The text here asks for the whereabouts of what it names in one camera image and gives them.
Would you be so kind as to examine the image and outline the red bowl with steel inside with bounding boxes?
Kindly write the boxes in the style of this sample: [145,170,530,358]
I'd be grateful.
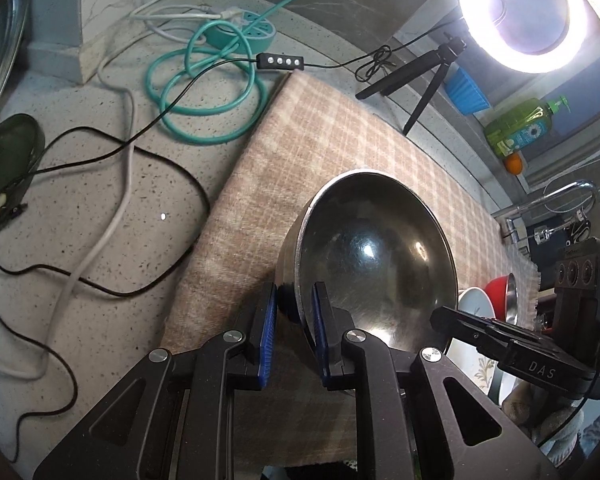
[484,272,518,326]

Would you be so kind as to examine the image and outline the white ring light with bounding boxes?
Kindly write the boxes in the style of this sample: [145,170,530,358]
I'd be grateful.
[456,0,593,72]

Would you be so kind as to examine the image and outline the teal round power strip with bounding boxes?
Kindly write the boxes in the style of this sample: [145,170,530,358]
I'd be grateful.
[200,7,278,53]

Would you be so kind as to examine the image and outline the blue ribbed cup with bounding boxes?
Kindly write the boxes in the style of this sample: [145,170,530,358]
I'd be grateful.
[445,66,491,116]

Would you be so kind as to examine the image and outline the black handled scissors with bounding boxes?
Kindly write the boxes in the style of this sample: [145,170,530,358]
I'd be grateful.
[567,214,594,242]

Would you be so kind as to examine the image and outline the thin black ring light cable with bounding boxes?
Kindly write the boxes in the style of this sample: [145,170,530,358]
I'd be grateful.
[125,15,466,151]

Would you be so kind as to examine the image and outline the white plate with branch print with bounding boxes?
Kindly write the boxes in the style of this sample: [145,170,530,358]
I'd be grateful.
[450,286,518,411]

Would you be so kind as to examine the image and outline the chrome kitchen faucet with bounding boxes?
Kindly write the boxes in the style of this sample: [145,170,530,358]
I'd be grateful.
[491,179,600,248]

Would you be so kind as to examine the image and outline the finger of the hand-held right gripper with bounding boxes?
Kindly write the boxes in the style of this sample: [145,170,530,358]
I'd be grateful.
[430,305,512,361]

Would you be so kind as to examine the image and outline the black mini tripod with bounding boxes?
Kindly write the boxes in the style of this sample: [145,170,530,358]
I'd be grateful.
[355,35,468,136]

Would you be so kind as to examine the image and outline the long black cable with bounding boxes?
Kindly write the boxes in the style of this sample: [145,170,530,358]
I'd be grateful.
[0,127,211,463]

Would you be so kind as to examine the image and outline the dark green plastic holder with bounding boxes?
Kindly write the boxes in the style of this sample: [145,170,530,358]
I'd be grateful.
[0,114,46,236]

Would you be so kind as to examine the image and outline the white cable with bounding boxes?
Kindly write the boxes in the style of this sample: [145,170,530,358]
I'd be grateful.
[0,0,241,381]

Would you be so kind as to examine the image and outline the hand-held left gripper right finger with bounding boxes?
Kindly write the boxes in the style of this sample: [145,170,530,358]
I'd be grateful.
[311,281,563,480]

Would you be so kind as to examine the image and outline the beige checked cloth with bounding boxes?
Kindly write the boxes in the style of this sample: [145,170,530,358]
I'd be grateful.
[160,72,541,461]

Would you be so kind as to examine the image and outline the teal power strip with cable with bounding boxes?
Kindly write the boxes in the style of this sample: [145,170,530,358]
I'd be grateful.
[146,0,361,143]

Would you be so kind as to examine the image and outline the green dish soap bottle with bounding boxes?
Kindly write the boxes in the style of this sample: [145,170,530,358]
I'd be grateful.
[484,94,571,157]

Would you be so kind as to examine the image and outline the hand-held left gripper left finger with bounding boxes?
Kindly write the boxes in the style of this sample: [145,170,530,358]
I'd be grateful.
[32,281,279,480]

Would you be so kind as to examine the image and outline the black inline light remote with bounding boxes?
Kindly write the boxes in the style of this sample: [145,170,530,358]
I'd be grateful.
[256,52,303,71]

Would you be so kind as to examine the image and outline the person's right hand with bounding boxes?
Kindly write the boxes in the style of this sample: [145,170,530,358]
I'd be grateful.
[500,385,586,461]

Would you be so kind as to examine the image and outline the large stainless steel bowl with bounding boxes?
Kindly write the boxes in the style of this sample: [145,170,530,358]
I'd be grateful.
[275,170,459,393]

